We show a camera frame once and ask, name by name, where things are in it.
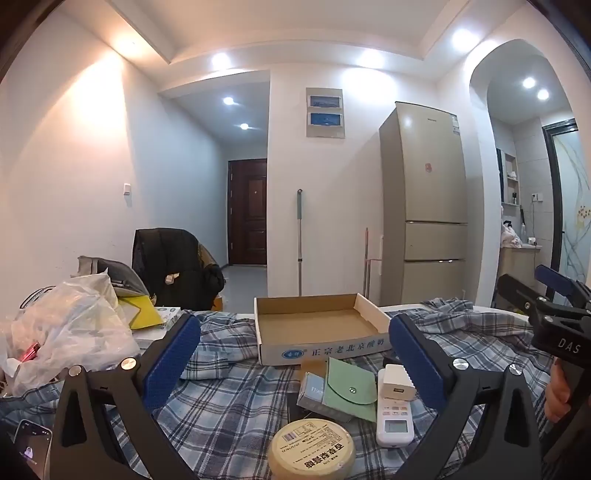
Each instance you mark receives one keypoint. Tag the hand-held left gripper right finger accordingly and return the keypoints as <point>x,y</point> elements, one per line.
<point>413,364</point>

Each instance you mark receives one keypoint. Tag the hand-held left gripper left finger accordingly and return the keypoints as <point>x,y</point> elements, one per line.
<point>171,364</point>

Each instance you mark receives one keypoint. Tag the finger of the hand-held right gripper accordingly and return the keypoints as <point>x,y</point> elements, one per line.
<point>519,293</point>
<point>556,279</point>

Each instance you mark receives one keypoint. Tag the white charger adapter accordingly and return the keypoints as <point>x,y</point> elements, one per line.
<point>395,383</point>

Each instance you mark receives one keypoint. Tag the white remote control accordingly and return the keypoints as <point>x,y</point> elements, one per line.
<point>392,424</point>

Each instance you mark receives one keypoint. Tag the green snap pouch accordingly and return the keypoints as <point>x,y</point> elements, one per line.
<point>351,387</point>

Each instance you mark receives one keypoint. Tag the grey-blue card box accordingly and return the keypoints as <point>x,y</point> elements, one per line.
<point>311,392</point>

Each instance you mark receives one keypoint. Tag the shallow cardboard box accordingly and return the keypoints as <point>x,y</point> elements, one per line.
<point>314,323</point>

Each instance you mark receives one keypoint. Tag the black wallet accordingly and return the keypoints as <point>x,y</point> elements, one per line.
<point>293,408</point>

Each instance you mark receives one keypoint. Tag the round cream tin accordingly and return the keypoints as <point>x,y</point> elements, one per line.
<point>309,452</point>

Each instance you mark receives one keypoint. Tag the person's right hand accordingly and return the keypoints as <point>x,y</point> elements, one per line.
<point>561,392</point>

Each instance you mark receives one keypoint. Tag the beige vanity cabinet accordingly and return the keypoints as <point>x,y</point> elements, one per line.
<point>519,270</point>

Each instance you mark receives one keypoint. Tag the white carton with blue print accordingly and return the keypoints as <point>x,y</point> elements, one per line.
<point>168,315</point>

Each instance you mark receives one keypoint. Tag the pink cloth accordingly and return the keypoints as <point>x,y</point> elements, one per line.
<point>511,237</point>

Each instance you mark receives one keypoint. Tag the yellow box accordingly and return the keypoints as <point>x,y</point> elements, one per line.
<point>141,314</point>

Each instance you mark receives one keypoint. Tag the blue plaid blanket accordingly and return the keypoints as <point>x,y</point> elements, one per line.
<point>240,406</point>

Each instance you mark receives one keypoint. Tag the frosted glass door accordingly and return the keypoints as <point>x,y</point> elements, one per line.
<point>572,194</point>

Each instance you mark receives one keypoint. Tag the grey bag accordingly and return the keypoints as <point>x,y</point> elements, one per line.
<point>120,274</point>

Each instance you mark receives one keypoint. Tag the black jacket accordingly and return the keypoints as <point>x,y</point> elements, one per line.
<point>171,258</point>

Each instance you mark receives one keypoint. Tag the clear plastic bag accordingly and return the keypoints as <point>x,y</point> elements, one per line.
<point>69,323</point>

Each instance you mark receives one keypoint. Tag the brown chair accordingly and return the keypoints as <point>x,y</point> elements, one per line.
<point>207,256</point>

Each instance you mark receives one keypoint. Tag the beige refrigerator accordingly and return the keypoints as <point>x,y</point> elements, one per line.
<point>425,203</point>

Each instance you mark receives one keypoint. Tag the black smartphone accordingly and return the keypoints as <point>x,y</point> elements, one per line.
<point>32,447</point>

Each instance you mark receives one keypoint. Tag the dark wooden door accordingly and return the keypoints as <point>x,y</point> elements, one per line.
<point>248,212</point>

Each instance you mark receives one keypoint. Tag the wall niche shelf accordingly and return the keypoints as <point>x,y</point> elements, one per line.
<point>511,180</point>

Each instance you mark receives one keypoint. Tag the wall electrical panel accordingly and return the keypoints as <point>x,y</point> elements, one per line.
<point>325,112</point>

